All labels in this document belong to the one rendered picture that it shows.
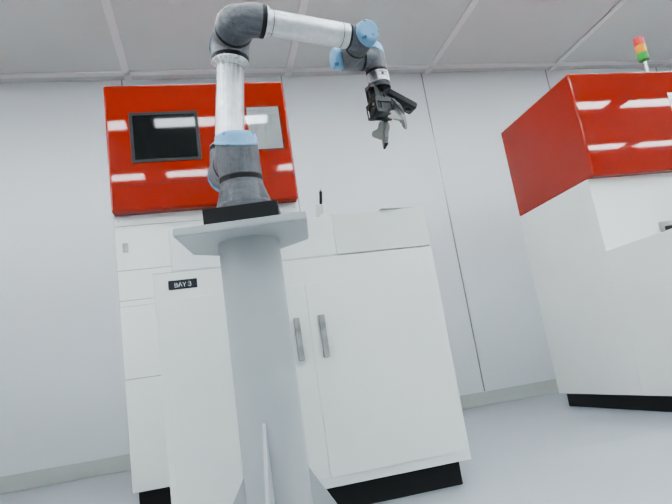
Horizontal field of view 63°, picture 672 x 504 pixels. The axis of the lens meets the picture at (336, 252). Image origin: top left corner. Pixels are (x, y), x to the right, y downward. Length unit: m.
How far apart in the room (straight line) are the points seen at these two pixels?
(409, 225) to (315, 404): 0.71
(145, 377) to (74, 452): 1.65
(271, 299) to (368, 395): 0.62
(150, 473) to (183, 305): 0.87
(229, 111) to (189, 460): 1.05
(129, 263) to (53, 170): 1.94
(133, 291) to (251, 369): 1.20
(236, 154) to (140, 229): 1.13
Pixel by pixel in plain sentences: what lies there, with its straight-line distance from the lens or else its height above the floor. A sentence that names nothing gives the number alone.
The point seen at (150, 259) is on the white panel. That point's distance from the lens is 2.50.
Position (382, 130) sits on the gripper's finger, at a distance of 1.92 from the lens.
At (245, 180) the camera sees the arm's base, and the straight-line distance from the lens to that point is 1.46.
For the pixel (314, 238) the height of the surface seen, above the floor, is 0.88.
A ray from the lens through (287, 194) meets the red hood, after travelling 2.53.
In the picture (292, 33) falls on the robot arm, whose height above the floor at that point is 1.42.
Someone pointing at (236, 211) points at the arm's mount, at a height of 0.86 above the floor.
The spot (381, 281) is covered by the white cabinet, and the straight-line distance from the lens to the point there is 1.90.
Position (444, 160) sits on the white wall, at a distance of 4.63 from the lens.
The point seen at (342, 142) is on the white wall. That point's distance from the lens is 4.42.
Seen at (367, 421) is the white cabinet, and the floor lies 0.26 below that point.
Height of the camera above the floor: 0.45
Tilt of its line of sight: 12 degrees up
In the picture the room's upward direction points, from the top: 9 degrees counter-clockwise
